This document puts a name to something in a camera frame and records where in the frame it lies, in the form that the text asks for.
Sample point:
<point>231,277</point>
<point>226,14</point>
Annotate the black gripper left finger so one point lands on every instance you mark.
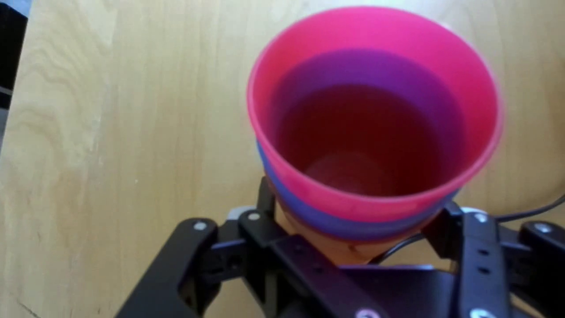
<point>194,265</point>

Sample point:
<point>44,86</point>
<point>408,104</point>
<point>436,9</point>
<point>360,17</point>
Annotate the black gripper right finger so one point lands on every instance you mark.
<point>482,265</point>

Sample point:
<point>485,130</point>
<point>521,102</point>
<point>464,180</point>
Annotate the blue plastic cup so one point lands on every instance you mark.
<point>328,221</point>

